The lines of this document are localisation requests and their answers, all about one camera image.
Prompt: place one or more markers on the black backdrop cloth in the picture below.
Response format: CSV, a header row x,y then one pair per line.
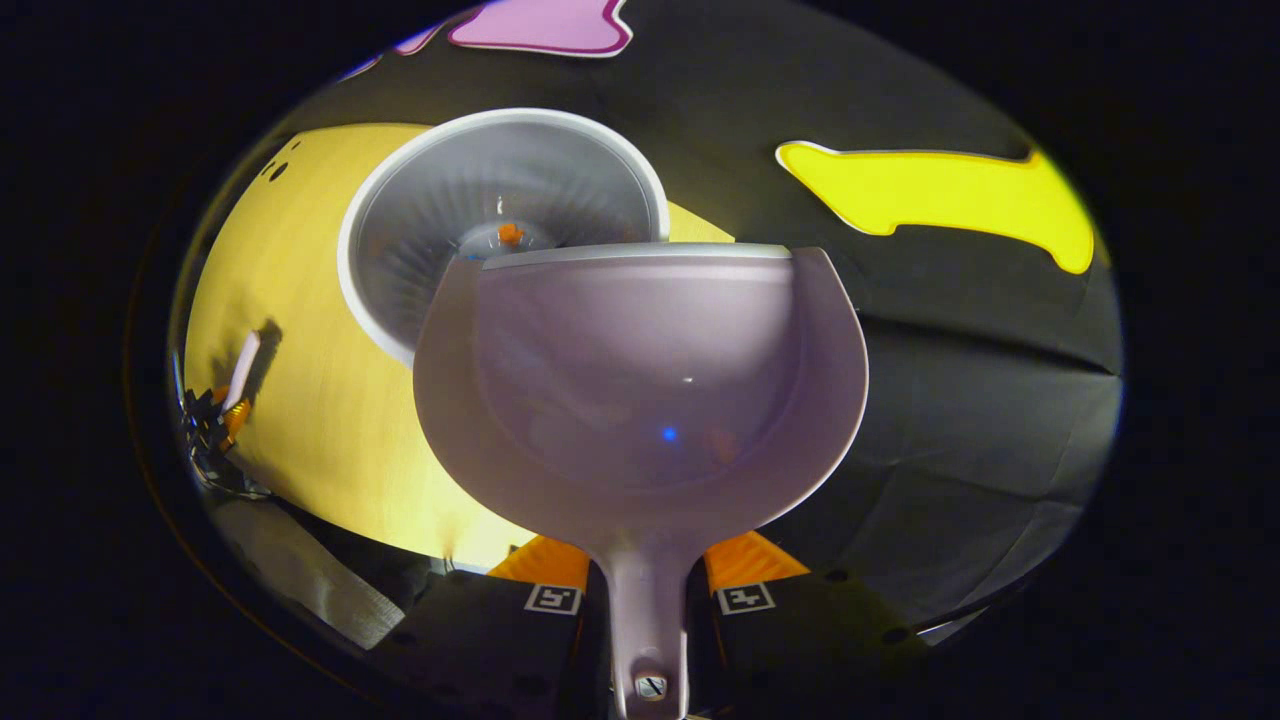
x,y
960,400

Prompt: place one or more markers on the small pink broom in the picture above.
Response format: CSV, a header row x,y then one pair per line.
x,y
242,365

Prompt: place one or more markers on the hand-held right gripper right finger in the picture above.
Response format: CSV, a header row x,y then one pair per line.
x,y
800,630

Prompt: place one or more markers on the orange paper scrap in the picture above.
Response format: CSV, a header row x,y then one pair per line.
x,y
510,234

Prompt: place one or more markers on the white ribbed garbage bin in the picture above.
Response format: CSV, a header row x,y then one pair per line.
x,y
480,180

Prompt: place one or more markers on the small pink dustpan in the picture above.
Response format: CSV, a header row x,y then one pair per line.
x,y
640,400

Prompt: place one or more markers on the wooden desktop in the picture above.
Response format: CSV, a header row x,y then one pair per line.
x,y
300,420

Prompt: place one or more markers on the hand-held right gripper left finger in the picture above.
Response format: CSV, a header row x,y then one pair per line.
x,y
500,640

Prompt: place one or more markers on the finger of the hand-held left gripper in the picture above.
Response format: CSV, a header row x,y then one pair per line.
x,y
238,420
217,393

